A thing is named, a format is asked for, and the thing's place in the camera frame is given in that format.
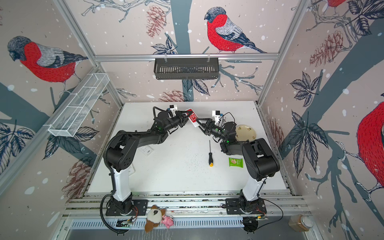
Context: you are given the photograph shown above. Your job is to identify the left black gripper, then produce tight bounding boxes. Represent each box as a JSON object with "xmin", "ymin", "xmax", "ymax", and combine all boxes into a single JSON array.
[{"xmin": 163, "ymin": 111, "xmax": 193, "ymax": 134}]

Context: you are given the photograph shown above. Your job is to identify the white red remote control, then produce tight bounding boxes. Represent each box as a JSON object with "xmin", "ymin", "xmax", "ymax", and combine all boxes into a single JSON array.
[{"xmin": 187, "ymin": 109, "xmax": 199, "ymax": 128}]

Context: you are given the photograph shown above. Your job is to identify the black yellow screwdriver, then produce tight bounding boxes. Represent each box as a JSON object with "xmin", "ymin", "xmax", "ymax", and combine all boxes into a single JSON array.
[{"xmin": 209, "ymin": 141, "xmax": 214, "ymax": 167}]

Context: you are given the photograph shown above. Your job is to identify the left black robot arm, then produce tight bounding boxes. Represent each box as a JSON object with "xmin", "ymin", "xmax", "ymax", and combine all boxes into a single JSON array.
[{"xmin": 103, "ymin": 105, "xmax": 193, "ymax": 215}]

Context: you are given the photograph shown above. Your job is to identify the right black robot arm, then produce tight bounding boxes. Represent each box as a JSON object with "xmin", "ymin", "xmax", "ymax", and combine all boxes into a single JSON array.
[{"xmin": 197, "ymin": 118, "xmax": 280, "ymax": 214}]

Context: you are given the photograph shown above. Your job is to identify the cream ceramic plate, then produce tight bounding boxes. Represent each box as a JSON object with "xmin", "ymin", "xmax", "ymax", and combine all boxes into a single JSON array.
[{"xmin": 236, "ymin": 125, "xmax": 257, "ymax": 142}]

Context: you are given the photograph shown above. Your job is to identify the green snack packet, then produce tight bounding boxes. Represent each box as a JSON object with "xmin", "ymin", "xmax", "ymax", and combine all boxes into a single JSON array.
[{"xmin": 229, "ymin": 158, "xmax": 244, "ymax": 168}]

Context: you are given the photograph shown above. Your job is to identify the pink plush toy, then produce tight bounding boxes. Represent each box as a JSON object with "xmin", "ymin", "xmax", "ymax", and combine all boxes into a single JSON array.
[{"xmin": 161, "ymin": 216, "xmax": 174, "ymax": 229}]

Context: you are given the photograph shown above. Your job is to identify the brown white plush dog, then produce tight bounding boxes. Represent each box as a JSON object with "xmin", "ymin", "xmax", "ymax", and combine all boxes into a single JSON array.
[{"xmin": 145, "ymin": 205, "xmax": 166, "ymax": 233}]

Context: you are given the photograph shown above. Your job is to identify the amber plastic jar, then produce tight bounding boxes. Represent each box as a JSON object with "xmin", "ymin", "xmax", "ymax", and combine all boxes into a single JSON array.
[{"xmin": 289, "ymin": 214, "xmax": 314, "ymax": 232}]

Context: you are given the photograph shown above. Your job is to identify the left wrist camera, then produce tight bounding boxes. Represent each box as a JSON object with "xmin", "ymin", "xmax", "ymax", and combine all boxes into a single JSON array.
[{"xmin": 168, "ymin": 105, "xmax": 178, "ymax": 117}]

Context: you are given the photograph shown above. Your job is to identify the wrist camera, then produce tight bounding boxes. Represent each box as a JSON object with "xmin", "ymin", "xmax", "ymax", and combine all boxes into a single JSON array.
[
  {"xmin": 212, "ymin": 110, "xmax": 223, "ymax": 122},
  {"xmin": 168, "ymin": 105, "xmax": 178, "ymax": 117}
]

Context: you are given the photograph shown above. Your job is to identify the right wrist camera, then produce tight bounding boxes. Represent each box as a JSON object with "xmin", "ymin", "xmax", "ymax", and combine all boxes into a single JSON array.
[{"xmin": 212, "ymin": 110, "xmax": 223, "ymax": 122}]

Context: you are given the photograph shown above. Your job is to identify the black wire wall basket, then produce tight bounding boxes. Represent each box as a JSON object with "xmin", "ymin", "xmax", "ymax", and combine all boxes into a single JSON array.
[{"xmin": 154, "ymin": 58, "xmax": 220, "ymax": 80}]

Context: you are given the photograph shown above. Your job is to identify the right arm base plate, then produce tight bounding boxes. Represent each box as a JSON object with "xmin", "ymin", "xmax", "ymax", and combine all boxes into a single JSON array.
[{"xmin": 225, "ymin": 198, "xmax": 267, "ymax": 215}]

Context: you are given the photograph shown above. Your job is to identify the black right base cable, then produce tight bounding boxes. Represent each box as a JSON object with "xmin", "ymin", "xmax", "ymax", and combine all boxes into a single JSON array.
[{"xmin": 257, "ymin": 198, "xmax": 284, "ymax": 231}]

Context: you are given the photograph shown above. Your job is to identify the black base cable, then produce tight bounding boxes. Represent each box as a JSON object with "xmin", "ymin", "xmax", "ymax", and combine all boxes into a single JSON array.
[
  {"xmin": 257, "ymin": 198, "xmax": 284, "ymax": 231},
  {"xmin": 99, "ymin": 194, "xmax": 134, "ymax": 235}
]

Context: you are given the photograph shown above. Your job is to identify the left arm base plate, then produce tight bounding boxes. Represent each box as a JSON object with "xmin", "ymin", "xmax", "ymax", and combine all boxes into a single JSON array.
[{"xmin": 106, "ymin": 198, "xmax": 149, "ymax": 217}]

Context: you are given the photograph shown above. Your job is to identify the black left base cable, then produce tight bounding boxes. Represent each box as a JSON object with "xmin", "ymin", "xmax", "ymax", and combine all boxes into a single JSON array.
[{"xmin": 99, "ymin": 194, "xmax": 134, "ymax": 235}]

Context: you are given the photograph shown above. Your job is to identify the white wire wall basket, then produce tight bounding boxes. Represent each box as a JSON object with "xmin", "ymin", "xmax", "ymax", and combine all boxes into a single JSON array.
[{"xmin": 48, "ymin": 73, "xmax": 110, "ymax": 137}]

